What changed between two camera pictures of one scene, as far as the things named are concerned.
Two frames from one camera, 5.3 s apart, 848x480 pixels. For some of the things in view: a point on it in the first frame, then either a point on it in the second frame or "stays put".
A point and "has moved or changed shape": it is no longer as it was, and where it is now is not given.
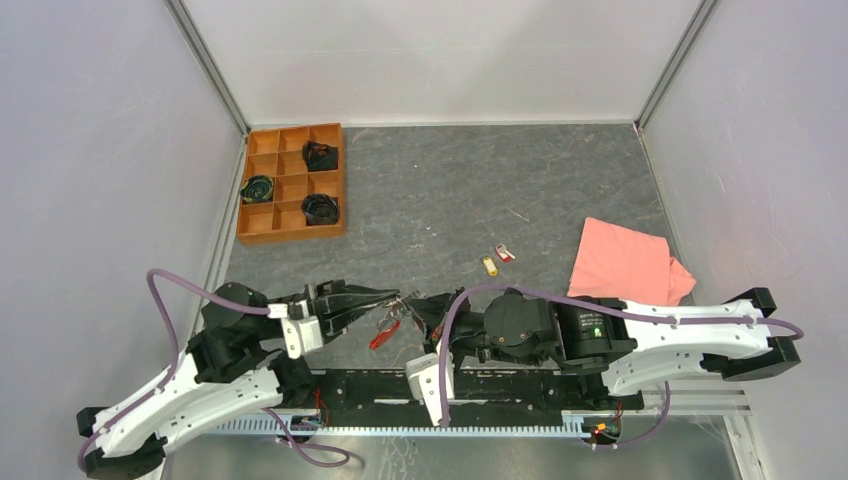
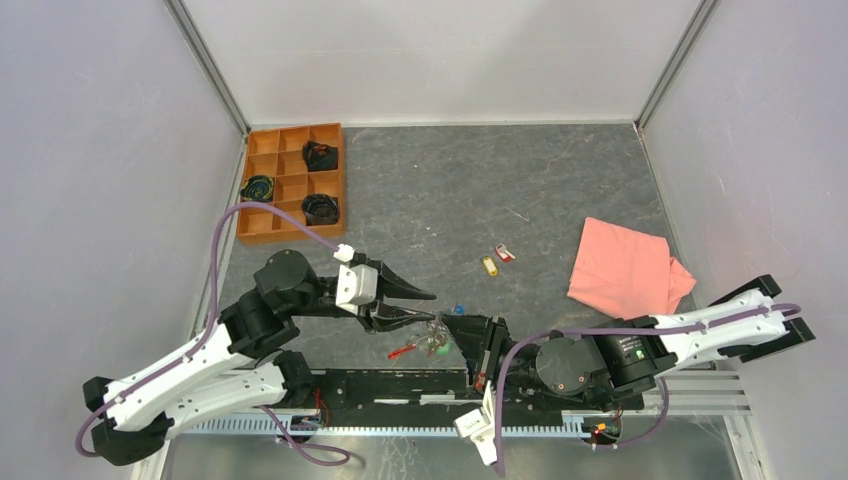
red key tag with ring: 503,253 stays put
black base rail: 481,397 stays put
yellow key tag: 490,266 stays put
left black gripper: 346,305 → 397,287
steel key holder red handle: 389,323 has moved or changed shape
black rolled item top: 319,156 stays put
